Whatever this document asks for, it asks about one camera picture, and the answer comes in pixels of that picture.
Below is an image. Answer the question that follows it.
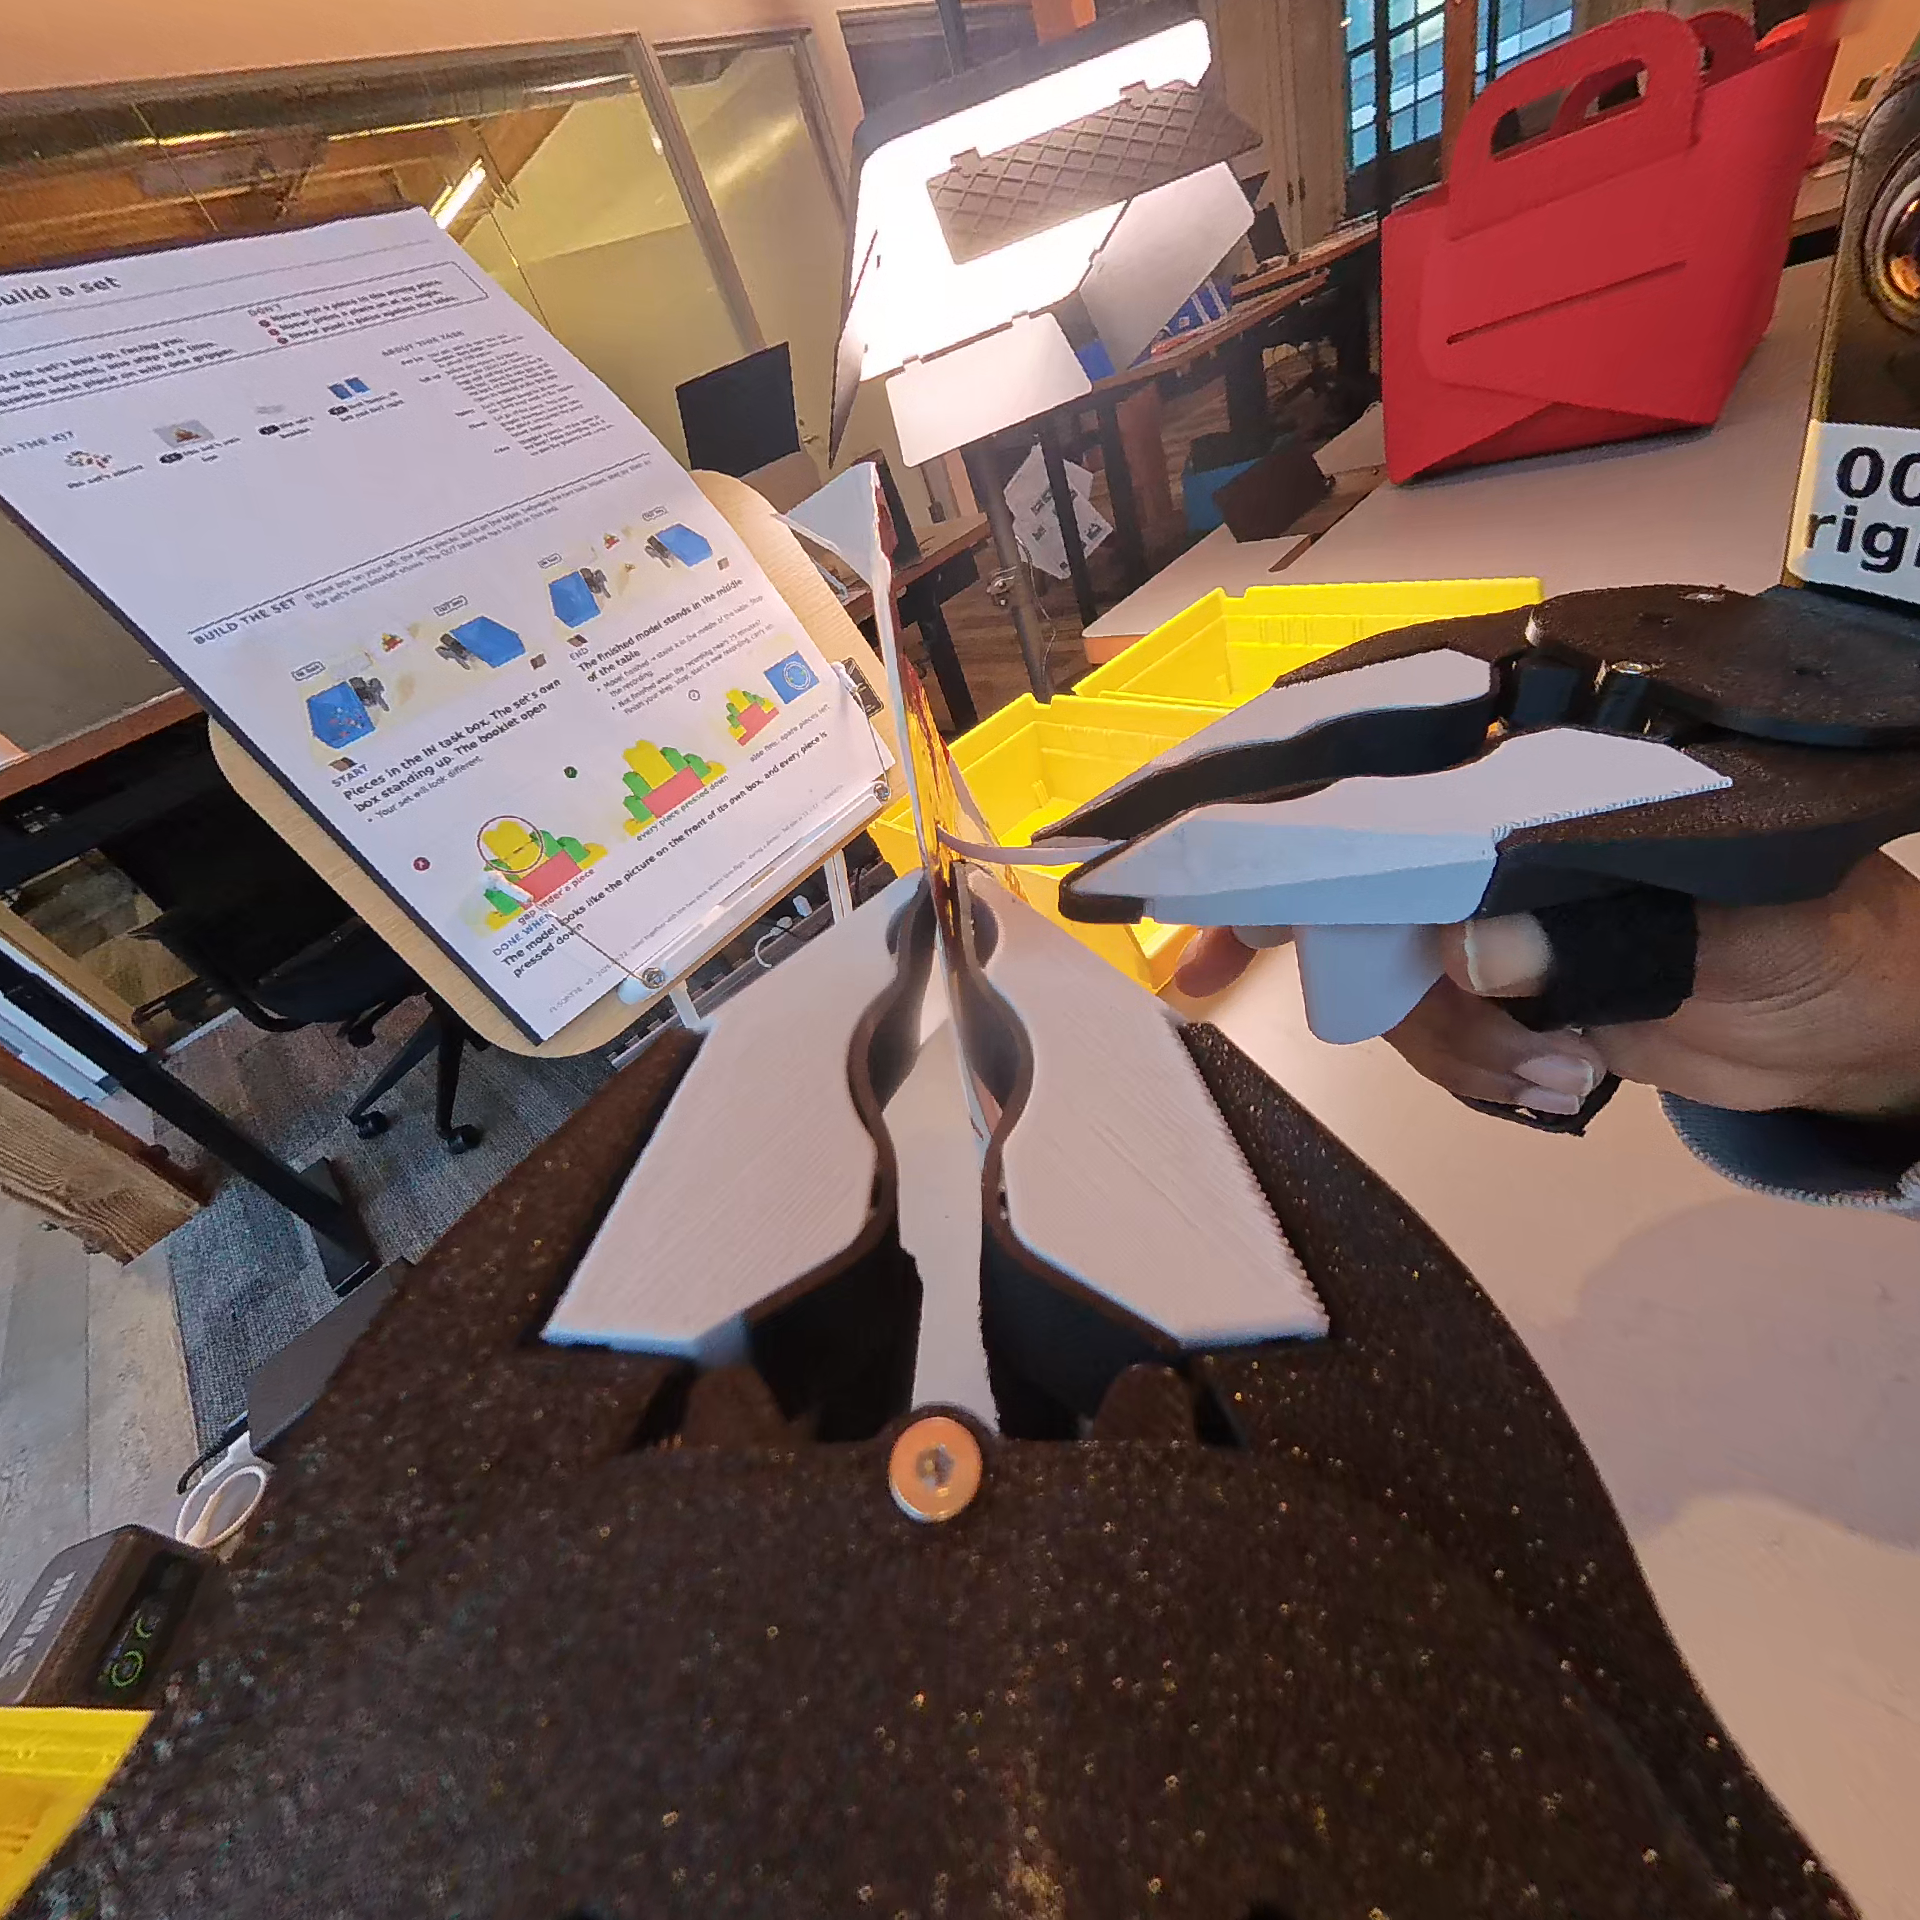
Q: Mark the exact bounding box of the toy building set pouch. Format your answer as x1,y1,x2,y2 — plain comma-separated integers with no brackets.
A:
785,462,1116,1433

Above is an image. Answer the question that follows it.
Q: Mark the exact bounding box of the red felt bag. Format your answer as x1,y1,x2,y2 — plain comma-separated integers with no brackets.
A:
1381,7,1847,485

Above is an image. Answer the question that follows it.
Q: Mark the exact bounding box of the printed instruction sheet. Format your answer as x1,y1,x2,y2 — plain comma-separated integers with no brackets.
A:
0,207,887,1037

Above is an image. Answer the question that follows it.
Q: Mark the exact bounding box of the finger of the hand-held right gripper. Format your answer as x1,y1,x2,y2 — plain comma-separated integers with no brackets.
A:
1031,647,1505,845
1057,737,1738,1048

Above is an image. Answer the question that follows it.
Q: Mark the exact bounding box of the grey desk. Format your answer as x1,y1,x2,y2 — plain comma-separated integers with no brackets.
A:
900,661,1920,1920

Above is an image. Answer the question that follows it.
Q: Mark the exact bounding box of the black monitor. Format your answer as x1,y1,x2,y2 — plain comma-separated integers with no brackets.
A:
675,342,804,482

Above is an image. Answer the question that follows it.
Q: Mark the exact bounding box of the white table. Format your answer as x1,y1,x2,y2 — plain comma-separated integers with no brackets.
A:
1079,256,1841,669

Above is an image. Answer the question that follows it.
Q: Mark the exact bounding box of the black office chair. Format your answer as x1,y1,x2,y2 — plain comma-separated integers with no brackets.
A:
90,778,490,1156

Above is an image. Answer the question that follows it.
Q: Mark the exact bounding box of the wooden document stand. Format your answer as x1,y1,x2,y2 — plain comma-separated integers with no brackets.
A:
0,209,909,1058

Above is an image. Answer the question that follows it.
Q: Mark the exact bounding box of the person's right hand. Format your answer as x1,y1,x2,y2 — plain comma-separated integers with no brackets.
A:
1170,848,1920,1125

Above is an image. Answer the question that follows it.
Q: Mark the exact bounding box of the small black power bank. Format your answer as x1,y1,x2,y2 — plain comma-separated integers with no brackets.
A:
0,1526,215,1712

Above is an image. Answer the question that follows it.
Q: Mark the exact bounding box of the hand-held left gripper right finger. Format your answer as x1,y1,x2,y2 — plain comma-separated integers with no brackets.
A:
957,877,1335,1356

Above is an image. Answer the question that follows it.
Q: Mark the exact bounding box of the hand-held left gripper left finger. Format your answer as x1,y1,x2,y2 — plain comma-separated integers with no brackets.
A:
540,873,946,1364

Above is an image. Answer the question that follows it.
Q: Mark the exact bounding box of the studio light panel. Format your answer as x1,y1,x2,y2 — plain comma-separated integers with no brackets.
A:
828,15,1262,470

